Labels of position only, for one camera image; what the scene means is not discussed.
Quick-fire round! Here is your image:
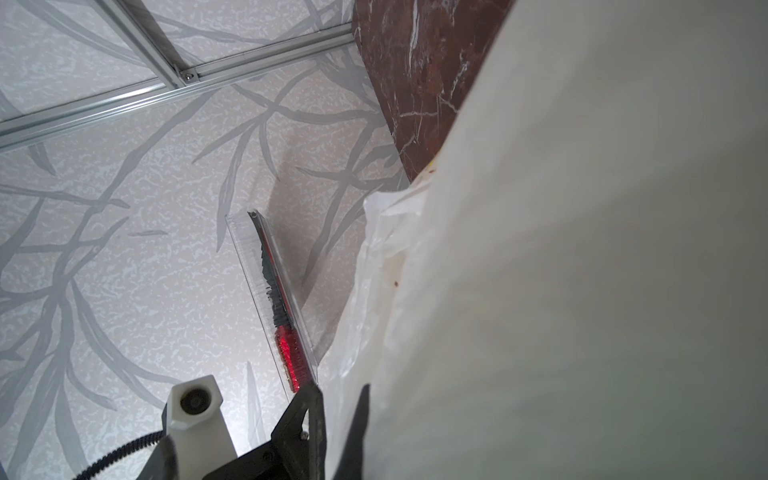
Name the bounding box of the red black brush tool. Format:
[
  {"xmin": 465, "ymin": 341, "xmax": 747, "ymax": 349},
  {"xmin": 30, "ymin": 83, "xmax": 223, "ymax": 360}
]
[{"xmin": 248, "ymin": 211, "xmax": 314, "ymax": 393}]

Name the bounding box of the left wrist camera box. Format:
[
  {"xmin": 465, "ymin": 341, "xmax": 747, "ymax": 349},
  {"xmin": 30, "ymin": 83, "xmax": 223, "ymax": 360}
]
[{"xmin": 138, "ymin": 375, "xmax": 237, "ymax": 479}]

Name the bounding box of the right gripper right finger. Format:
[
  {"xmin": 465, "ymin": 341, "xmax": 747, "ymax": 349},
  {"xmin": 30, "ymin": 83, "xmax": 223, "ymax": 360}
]
[{"xmin": 333, "ymin": 384, "xmax": 370, "ymax": 480}]

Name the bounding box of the white printed plastic bag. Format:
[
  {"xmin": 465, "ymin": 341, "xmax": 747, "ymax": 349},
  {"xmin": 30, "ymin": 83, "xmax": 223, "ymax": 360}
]
[{"xmin": 321, "ymin": 1, "xmax": 767, "ymax": 479}]

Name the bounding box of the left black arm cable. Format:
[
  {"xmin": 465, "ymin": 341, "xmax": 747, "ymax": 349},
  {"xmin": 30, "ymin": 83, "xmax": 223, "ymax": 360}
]
[{"xmin": 71, "ymin": 429, "xmax": 166, "ymax": 480}]

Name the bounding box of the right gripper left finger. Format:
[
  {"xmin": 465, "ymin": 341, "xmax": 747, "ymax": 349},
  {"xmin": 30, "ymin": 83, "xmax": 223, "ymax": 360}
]
[{"xmin": 205, "ymin": 382, "xmax": 327, "ymax": 480}]

